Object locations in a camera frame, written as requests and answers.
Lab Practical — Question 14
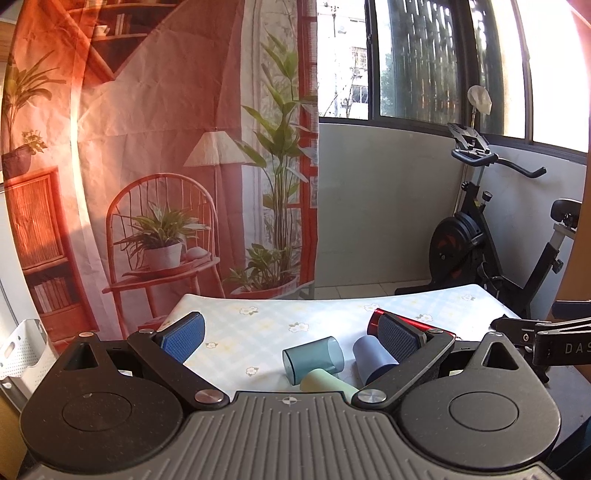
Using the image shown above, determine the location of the red metallic cup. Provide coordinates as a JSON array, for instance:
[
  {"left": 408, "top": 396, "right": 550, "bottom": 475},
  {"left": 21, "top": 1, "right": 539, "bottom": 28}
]
[{"left": 367, "top": 310, "right": 456, "bottom": 343}]

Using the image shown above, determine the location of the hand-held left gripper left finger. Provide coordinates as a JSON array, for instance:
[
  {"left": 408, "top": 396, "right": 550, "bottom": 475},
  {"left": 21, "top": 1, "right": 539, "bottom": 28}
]
[{"left": 60, "top": 312, "right": 230, "bottom": 412}]

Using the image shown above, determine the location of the white perforated plastic basket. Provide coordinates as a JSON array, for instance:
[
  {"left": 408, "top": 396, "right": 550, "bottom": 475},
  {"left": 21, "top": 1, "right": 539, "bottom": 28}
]
[{"left": 0, "top": 318, "right": 49, "bottom": 385}]

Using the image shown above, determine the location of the floral checked tablecloth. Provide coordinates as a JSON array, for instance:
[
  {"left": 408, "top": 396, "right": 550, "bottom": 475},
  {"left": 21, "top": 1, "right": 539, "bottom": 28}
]
[{"left": 115, "top": 281, "right": 527, "bottom": 398}]

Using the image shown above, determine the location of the pale green plastic cup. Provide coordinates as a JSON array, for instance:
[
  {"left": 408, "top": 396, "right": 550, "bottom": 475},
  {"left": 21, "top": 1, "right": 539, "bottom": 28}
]
[{"left": 300, "top": 369, "right": 360, "bottom": 402}]

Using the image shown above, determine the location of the blue plastic cup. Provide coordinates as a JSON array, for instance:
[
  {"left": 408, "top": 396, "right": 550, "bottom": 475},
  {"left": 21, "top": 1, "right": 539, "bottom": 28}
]
[{"left": 353, "top": 335, "right": 400, "bottom": 387}]

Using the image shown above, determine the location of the printed room backdrop cloth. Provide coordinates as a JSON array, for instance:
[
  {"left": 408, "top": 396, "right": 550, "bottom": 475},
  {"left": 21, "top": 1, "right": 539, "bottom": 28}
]
[{"left": 0, "top": 0, "right": 321, "bottom": 343}]

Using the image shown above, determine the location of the teal translucent cup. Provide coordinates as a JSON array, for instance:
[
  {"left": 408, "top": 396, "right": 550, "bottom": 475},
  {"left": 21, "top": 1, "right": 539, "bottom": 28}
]
[{"left": 283, "top": 336, "right": 345, "bottom": 387}]

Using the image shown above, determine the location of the black exercise bike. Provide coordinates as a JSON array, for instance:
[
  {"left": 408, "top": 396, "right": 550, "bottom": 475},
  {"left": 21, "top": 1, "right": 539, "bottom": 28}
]
[{"left": 394, "top": 122, "right": 583, "bottom": 385}]

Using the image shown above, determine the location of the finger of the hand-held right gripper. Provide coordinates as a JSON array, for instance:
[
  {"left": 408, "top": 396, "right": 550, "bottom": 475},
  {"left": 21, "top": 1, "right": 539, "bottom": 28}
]
[
  {"left": 553, "top": 300, "right": 591, "bottom": 320},
  {"left": 489, "top": 315, "right": 539, "bottom": 345}
]

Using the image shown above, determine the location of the dark window frame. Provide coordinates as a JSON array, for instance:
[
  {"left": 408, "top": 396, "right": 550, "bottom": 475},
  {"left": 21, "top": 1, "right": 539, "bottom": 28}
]
[{"left": 318, "top": 0, "right": 591, "bottom": 166}]

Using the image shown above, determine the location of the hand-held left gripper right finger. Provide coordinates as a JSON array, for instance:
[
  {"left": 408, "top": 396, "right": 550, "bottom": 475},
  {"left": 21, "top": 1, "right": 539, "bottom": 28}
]
[{"left": 353, "top": 311, "right": 523, "bottom": 414}]

